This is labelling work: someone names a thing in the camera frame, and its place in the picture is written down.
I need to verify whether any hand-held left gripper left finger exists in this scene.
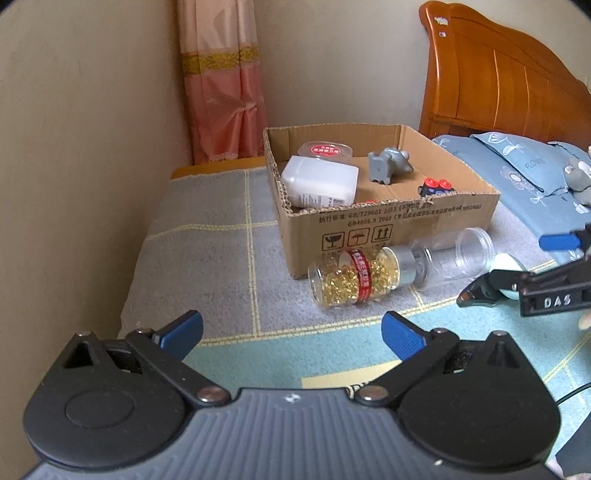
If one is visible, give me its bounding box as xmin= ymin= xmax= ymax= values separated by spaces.
xmin=58 ymin=310 xmax=232 ymax=408

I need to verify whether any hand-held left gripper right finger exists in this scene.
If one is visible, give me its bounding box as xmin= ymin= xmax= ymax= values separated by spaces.
xmin=353 ymin=311 xmax=541 ymax=408

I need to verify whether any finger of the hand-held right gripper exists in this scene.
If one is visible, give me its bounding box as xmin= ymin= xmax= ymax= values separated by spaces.
xmin=539 ymin=224 xmax=591 ymax=252
xmin=456 ymin=269 xmax=525 ymax=308

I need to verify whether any mint green round case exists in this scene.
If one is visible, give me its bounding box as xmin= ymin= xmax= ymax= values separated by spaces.
xmin=492 ymin=255 xmax=528 ymax=302

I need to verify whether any clear plastic jar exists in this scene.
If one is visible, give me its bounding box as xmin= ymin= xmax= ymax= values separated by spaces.
xmin=416 ymin=227 xmax=496 ymax=289

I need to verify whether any capsule bottle with silver cap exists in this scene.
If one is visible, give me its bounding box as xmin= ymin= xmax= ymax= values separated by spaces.
xmin=307 ymin=246 xmax=432 ymax=309

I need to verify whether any dark blue toy train car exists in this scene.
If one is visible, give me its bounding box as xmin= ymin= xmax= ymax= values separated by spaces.
xmin=418 ymin=178 xmax=456 ymax=198

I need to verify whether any brown cardboard box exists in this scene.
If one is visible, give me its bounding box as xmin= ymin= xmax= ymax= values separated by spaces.
xmin=263 ymin=124 xmax=502 ymax=280

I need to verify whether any grey toy figure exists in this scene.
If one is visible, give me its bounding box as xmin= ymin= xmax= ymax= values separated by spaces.
xmin=367 ymin=148 xmax=415 ymax=185

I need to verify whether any white plastic bottle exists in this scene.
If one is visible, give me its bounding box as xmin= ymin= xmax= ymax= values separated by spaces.
xmin=281 ymin=156 xmax=360 ymax=208

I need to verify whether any clear container with red lid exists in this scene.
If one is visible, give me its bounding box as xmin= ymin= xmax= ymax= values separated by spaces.
xmin=297 ymin=140 xmax=354 ymax=162

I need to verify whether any blue floral bedsheet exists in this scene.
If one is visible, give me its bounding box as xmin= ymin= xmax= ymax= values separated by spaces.
xmin=431 ymin=135 xmax=591 ymax=243

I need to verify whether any grey plush toy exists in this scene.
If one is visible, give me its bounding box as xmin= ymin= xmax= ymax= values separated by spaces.
xmin=562 ymin=157 xmax=591 ymax=206

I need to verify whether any grey plaid blanket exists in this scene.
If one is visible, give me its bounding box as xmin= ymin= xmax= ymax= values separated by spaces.
xmin=117 ymin=166 xmax=591 ymax=411

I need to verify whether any blue floral pillow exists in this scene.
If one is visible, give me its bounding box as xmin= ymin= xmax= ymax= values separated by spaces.
xmin=470 ymin=131 xmax=583 ymax=197

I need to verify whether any wooden table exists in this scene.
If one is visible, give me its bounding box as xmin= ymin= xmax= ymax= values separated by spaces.
xmin=171 ymin=157 xmax=267 ymax=180

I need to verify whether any wooden bed headboard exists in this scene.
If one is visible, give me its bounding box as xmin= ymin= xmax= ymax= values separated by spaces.
xmin=418 ymin=1 xmax=591 ymax=144

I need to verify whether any pink curtain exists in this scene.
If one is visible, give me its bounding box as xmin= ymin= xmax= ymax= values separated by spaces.
xmin=175 ymin=0 xmax=269 ymax=163

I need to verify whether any black cable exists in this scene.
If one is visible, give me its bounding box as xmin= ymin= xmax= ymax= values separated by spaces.
xmin=554 ymin=384 xmax=591 ymax=407

